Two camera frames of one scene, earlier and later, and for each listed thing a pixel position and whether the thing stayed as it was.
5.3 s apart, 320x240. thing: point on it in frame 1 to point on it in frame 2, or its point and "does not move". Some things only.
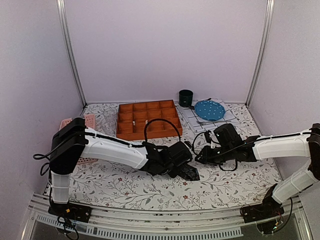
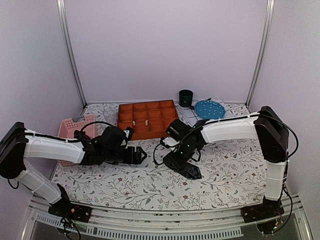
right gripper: [207, 156] to [171, 158]
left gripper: [173, 174] to [131, 160]
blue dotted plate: [209, 110] does not move
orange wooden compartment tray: [132, 118] does not move
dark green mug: [185, 97] does not move
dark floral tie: [189, 172] does not move
